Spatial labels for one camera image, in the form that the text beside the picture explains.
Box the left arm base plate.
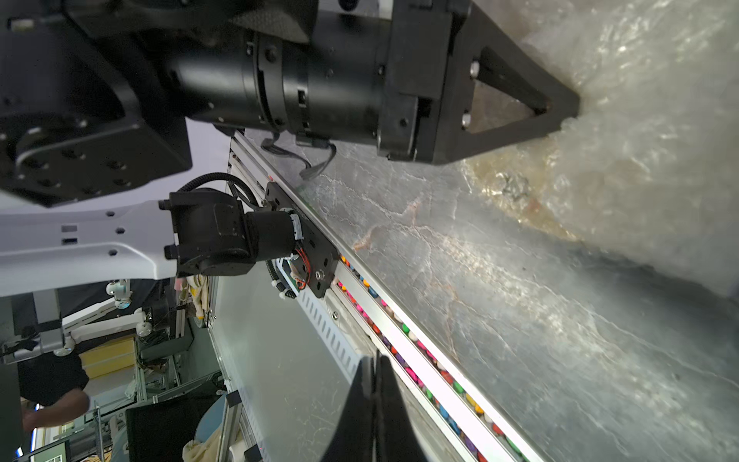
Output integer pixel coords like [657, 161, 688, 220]
[265, 181, 340, 298]

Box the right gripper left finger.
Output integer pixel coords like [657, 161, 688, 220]
[321, 356, 375, 461]

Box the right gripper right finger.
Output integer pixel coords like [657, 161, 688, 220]
[376, 354, 427, 462]

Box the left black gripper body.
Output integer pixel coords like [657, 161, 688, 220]
[377, 1, 580, 165]

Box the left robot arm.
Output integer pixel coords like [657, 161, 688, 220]
[1, 1, 580, 296]

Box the bubble wrap sheet pile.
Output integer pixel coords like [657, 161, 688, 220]
[462, 1, 738, 296]

